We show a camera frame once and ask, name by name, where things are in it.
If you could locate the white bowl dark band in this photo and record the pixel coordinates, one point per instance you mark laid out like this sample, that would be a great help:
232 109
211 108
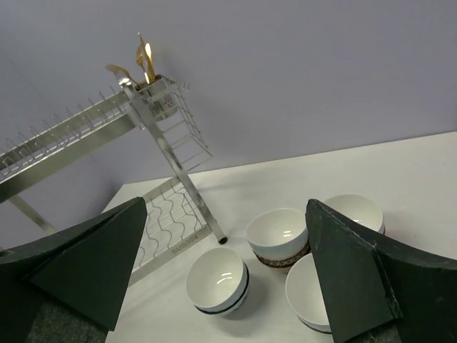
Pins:
218 282

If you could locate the gold knife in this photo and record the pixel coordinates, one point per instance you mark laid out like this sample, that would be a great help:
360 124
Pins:
140 58

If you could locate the gold fork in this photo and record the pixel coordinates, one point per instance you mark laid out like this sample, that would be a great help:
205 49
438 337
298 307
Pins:
123 77

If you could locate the white bowl brown pattern stack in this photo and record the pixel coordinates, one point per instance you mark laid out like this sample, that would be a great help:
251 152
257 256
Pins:
279 238

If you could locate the white bowl orange stack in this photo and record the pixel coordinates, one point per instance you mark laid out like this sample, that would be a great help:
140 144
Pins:
360 209

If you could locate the white bowl front stack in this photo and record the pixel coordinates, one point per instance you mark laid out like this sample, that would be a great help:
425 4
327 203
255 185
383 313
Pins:
304 295

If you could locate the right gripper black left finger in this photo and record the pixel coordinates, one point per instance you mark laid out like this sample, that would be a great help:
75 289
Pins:
70 286

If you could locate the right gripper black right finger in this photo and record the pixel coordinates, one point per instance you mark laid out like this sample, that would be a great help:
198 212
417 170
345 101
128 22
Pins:
377 289

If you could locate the stainless steel dish rack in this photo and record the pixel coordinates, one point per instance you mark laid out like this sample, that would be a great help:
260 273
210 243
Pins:
121 131

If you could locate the perforated steel cutlery holder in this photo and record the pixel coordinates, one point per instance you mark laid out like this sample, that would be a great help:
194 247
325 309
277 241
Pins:
158 97

